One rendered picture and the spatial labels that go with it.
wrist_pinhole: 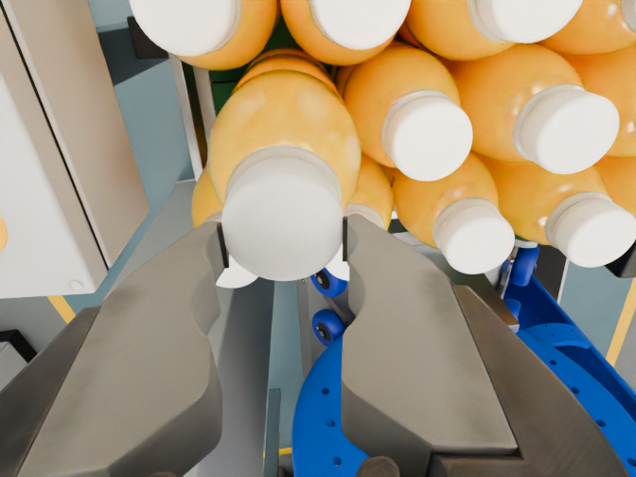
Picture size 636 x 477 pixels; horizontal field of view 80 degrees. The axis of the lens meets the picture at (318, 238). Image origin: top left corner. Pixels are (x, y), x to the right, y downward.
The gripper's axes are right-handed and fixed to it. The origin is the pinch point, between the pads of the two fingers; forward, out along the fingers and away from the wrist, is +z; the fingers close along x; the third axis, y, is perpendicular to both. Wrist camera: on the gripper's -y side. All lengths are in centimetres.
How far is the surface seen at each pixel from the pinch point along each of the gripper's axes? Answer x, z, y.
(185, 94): -7.3, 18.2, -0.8
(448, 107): 7.4, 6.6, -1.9
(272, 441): -19, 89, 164
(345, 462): 2.8, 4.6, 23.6
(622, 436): 24.7, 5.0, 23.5
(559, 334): 65, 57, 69
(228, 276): -3.8, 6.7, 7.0
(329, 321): 2.8, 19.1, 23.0
